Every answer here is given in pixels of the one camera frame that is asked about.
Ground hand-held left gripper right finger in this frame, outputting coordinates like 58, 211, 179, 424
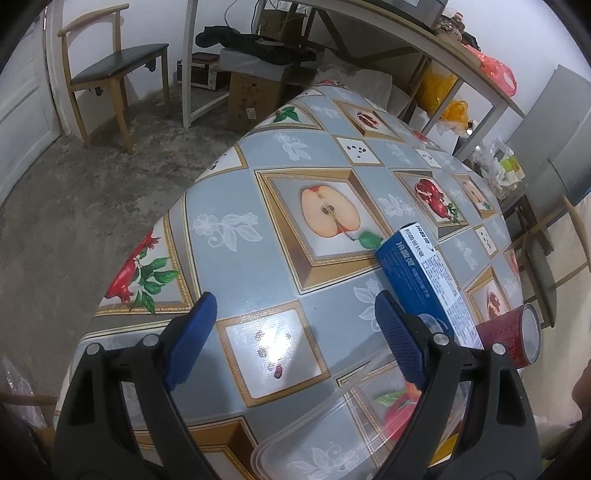
374, 290, 541, 480

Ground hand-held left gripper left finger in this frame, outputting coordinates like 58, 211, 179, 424
53, 292, 218, 480

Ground blue toothpaste box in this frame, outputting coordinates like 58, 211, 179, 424
375, 222, 485, 350

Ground red metal can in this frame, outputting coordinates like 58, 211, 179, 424
475, 302, 542, 369

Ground clear plastic food container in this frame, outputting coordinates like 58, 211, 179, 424
250, 346, 467, 480

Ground wooden chair black seat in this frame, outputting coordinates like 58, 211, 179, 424
517, 194, 591, 328
58, 4, 171, 155

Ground fruit print tablecloth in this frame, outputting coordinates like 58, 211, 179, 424
55, 80, 527, 480

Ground dark wooden stool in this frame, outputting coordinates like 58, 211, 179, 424
501, 194, 555, 254

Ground crumpled plastic bags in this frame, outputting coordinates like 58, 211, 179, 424
471, 138, 527, 185

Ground yellow plastic bag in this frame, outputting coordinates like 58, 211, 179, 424
420, 65, 469, 134

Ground cardboard box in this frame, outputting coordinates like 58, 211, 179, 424
256, 9, 301, 44
228, 71, 284, 134

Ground white sack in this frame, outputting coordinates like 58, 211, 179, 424
318, 65, 393, 107

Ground grey refrigerator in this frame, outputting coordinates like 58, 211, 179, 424
503, 65, 591, 204

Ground small toaster oven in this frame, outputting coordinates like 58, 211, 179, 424
175, 52, 232, 90

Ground long white-framed table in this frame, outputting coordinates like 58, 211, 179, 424
182, 0, 527, 158

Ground orange plastic bag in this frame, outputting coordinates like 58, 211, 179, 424
464, 44, 518, 97

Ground white door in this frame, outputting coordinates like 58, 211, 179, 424
0, 18, 63, 199

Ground black cloth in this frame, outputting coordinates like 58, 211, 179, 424
195, 25, 317, 65

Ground brown jar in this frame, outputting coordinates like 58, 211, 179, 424
438, 14, 465, 42

